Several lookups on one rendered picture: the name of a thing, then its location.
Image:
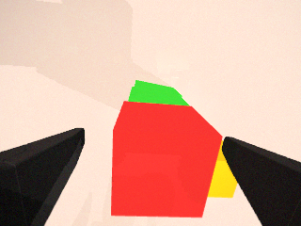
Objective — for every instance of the green block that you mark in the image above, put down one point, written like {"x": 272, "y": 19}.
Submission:
{"x": 155, "y": 87}
{"x": 155, "y": 97}

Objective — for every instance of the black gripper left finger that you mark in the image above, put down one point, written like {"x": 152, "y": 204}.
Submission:
{"x": 33, "y": 176}

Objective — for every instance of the red block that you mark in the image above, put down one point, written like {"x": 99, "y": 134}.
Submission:
{"x": 163, "y": 161}

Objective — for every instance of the yellow block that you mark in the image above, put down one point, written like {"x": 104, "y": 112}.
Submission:
{"x": 223, "y": 184}

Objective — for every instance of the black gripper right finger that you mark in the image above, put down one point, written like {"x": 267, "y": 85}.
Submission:
{"x": 271, "y": 182}

